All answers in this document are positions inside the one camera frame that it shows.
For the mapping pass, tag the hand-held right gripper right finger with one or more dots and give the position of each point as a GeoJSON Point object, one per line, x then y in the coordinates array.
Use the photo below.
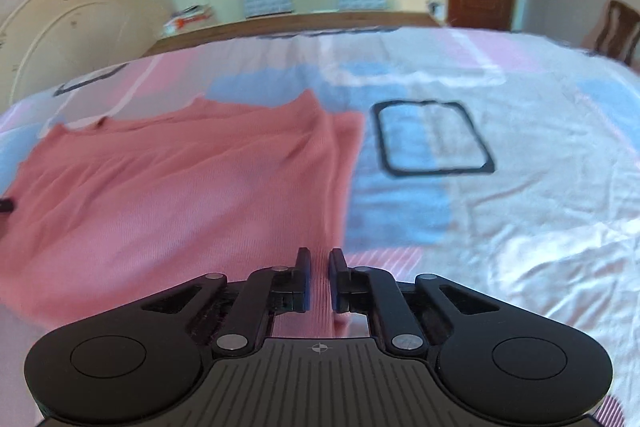
{"type": "Point", "coordinates": [336, 292]}

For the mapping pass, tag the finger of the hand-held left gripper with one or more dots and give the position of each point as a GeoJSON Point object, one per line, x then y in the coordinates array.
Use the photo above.
{"type": "Point", "coordinates": [6, 205]}

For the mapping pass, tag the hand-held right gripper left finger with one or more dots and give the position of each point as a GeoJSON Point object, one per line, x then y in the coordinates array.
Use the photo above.
{"type": "Point", "coordinates": [303, 292]}

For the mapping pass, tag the pink sweatshirt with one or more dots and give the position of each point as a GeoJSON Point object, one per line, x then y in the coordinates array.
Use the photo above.
{"type": "Point", "coordinates": [175, 207]}

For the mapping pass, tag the patterned pastel bedsheet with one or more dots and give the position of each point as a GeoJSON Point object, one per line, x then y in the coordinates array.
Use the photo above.
{"type": "Point", "coordinates": [500, 207]}

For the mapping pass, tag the cream arched headboard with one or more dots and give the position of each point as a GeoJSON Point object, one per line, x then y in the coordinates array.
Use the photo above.
{"type": "Point", "coordinates": [75, 22]}

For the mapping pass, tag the wooden chair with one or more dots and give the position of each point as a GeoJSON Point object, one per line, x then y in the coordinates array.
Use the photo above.
{"type": "Point", "coordinates": [612, 34]}

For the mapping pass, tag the wooden bed frame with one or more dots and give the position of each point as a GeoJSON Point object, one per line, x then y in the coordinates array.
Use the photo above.
{"type": "Point", "coordinates": [300, 26]}

